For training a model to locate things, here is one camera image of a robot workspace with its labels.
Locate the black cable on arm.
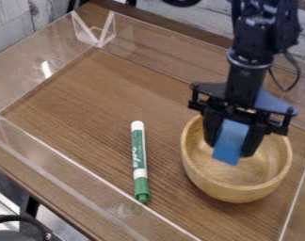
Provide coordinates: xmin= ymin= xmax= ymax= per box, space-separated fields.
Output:
xmin=267 ymin=51 xmax=303 ymax=93

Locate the blue rectangular block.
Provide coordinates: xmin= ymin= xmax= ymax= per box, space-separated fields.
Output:
xmin=212 ymin=120 xmax=249 ymax=166

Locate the green white marker pen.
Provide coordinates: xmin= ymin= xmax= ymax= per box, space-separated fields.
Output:
xmin=131 ymin=120 xmax=149 ymax=203

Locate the brown wooden bowl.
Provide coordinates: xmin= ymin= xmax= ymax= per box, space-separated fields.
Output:
xmin=180 ymin=116 xmax=293 ymax=203

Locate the clear acrylic tray wall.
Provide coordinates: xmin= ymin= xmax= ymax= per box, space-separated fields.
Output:
xmin=0 ymin=10 xmax=305 ymax=241

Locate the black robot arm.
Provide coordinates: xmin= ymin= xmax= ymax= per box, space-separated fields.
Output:
xmin=188 ymin=0 xmax=300 ymax=159

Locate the black cable lower left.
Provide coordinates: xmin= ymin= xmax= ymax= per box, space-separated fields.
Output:
xmin=0 ymin=214 xmax=47 ymax=241

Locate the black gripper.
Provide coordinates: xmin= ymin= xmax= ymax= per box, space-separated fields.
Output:
xmin=188 ymin=66 xmax=296 ymax=157

